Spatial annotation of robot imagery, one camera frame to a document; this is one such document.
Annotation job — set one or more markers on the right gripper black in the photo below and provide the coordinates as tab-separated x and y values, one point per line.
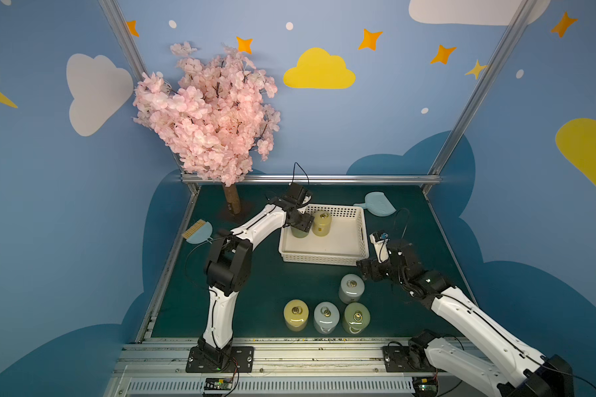
372	268

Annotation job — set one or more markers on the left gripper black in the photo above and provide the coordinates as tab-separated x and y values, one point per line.
303	221

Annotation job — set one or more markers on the grey-blue tea canister back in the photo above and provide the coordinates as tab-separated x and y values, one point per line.
351	288

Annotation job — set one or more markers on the white perforated plastic basket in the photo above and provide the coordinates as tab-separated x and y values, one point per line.
345	244

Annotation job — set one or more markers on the green tea canister back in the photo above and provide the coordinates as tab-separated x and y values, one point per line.
297	233

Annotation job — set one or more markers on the green tea canister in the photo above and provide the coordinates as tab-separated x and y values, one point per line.
297	233
356	318

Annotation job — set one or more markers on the yellow tea canister back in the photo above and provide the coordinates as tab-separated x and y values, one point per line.
322	223

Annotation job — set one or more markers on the pale blue tea canister front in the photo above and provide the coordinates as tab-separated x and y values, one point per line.
326	317

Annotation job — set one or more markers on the olive yellow tea canister front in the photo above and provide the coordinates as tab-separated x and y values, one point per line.
296	315

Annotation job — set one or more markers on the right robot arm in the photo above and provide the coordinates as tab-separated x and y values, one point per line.
509	367

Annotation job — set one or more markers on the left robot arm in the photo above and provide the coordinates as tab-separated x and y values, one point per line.
229	263

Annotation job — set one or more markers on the teal dustpan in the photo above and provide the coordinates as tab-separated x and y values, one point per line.
377	204

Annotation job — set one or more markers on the teal hand brush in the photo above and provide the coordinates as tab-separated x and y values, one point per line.
199	232

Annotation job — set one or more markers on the pink cherry blossom tree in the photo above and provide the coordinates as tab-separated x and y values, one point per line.
215	118

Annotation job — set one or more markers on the right controller board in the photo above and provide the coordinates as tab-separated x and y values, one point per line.
425	387

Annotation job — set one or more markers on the controller board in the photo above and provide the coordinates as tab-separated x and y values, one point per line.
218	385
425	387

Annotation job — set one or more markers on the left controller board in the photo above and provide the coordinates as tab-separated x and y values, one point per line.
218	385

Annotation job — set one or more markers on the dark metal tree base plate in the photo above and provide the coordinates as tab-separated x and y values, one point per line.
246	212

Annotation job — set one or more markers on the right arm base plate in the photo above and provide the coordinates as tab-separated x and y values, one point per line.
400	358

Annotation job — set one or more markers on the back aluminium frame bar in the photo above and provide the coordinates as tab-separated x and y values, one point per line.
342	179

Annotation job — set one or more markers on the aluminium front rail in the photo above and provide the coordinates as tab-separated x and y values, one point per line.
281	367

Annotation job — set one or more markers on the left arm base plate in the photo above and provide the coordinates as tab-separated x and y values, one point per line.
204	358

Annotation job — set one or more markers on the left aluminium frame post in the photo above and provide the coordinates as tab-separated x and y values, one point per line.
125	38

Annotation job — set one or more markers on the aluminium frame post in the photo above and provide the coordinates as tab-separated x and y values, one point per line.
502	52
125	38

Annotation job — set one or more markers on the right aluminium frame post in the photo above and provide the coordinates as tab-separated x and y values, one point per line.
502	52

